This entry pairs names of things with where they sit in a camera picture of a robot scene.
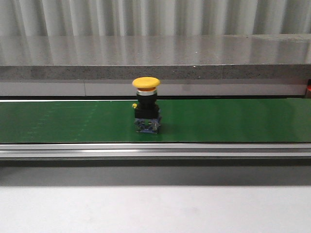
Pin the grey pleated curtain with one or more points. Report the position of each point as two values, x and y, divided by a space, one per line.
153 17

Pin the grey speckled stone counter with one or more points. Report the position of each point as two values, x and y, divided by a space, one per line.
221 65

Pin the green conveyor belt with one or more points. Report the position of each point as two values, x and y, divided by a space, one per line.
209 120

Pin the aluminium conveyor side rail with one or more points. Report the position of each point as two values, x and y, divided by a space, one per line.
156 154

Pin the red object at right edge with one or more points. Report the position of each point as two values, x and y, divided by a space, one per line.
308 90

